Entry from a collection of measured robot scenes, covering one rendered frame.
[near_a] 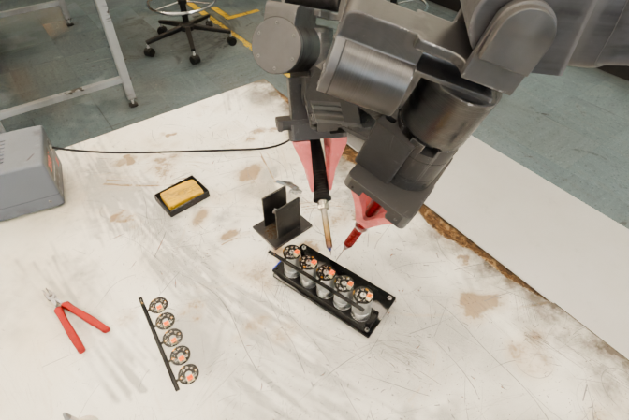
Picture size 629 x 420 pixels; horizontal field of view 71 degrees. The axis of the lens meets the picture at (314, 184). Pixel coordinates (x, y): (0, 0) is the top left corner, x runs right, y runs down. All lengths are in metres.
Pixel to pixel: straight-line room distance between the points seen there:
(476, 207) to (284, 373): 0.42
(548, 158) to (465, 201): 1.51
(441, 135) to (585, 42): 0.10
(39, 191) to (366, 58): 0.63
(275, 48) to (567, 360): 0.51
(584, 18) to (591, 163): 2.05
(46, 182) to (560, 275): 0.79
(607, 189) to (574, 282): 1.51
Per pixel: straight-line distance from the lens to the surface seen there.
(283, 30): 0.48
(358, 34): 0.31
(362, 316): 0.58
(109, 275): 0.71
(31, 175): 0.80
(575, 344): 0.68
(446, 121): 0.33
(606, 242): 0.82
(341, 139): 0.54
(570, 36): 0.31
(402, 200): 0.38
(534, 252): 0.75
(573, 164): 2.30
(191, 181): 0.79
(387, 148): 0.36
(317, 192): 0.58
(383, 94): 0.32
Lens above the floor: 1.28
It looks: 43 degrees down
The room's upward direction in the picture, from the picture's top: straight up
